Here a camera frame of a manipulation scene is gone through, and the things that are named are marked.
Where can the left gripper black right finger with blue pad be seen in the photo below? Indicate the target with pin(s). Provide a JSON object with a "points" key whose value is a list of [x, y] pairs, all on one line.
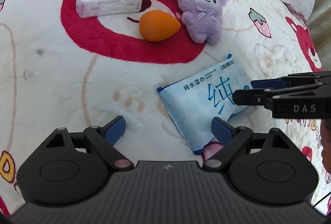
{"points": [[233, 139]]}

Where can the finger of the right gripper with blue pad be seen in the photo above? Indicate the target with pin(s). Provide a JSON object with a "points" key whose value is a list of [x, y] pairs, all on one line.
{"points": [[275, 83]]}

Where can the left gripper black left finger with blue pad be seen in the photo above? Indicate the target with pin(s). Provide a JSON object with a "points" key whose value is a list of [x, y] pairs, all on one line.
{"points": [[102, 141]]}

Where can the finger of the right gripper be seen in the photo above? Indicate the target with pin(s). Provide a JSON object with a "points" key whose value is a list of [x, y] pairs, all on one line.
{"points": [[250, 97]]}

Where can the blue wet wipes pack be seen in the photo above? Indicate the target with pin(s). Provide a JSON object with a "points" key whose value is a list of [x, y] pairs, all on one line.
{"points": [[193, 102]]}

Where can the purple plush toy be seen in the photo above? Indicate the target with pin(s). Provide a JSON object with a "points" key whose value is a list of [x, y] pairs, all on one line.
{"points": [[203, 19]]}

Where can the white bear print blanket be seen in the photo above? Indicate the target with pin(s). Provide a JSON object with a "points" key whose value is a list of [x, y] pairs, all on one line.
{"points": [[59, 70]]}

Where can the orange makeup sponge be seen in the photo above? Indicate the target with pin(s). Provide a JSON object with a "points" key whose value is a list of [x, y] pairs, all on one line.
{"points": [[157, 25]]}

